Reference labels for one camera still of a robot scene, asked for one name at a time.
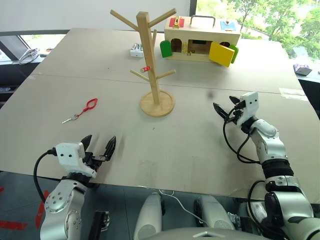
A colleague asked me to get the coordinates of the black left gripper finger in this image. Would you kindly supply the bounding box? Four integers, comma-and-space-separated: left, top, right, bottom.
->
80, 134, 93, 154
103, 135, 118, 162

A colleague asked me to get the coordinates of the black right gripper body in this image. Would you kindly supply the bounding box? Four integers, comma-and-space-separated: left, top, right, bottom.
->
225, 100, 246, 125

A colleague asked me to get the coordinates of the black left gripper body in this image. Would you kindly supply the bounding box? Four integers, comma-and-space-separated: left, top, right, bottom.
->
83, 151, 107, 174

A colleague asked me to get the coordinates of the silver key with red clip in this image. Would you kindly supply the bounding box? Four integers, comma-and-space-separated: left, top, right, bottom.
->
61, 98, 99, 125

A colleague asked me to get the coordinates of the yellow box door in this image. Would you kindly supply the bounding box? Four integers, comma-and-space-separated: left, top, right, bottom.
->
208, 41, 236, 68

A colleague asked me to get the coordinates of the small green arched box door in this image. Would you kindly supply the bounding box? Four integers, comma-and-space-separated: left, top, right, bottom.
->
229, 44, 240, 64

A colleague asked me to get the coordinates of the purple and black packet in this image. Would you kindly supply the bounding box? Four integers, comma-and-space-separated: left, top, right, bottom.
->
292, 63, 314, 77

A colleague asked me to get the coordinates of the silver left robot thigh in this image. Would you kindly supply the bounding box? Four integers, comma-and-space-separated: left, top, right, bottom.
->
133, 193, 166, 240

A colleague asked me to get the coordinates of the silver robot thigh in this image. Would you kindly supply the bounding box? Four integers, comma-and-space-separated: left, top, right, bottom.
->
133, 193, 166, 240
194, 194, 236, 231

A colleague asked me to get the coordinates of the large green arched box door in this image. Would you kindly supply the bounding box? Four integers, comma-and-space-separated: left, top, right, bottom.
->
159, 40, 173, 59

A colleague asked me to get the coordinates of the wooden tree peg rack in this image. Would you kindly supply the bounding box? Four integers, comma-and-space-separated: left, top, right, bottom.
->
109, 8, 177, 118

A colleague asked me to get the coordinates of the white battery holder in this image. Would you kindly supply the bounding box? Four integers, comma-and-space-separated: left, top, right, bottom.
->
129, 42, 144, 59

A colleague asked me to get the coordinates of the silver right robot thigh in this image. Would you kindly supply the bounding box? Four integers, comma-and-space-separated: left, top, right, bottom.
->
194, 194, 236, 231

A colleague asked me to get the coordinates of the silver robot torso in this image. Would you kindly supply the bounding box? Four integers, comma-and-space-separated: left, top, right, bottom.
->
149, 225, 272, 240

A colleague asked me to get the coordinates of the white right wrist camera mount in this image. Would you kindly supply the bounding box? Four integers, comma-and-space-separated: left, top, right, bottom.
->
235, 91, 259, 126

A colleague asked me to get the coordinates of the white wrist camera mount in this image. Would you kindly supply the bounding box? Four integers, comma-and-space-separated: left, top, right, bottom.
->
55, 141, 98, 179
235, 91, 259, 126

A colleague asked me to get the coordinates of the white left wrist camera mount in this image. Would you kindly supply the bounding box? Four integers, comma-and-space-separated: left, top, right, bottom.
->
55, 141, 98, 179

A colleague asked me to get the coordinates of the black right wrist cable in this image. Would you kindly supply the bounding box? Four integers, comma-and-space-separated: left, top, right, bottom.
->
222, 106, 262, 165

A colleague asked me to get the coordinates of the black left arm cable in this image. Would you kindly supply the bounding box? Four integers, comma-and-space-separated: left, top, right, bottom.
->
33, 148, 57, 204

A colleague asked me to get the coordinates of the wooden lock box with handle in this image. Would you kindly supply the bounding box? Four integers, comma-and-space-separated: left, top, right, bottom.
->
159, 15, 242, 68

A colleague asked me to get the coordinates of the black right shoulder cable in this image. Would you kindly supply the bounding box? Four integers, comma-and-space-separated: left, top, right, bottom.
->
246, 179, 270, 235

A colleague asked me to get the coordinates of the thin white cable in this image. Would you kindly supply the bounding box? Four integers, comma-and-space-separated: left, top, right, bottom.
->
152, 189, 209, 225

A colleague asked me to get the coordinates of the coiled white cable bundle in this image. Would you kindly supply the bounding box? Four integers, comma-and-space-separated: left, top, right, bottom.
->
18, 47, 41, 66

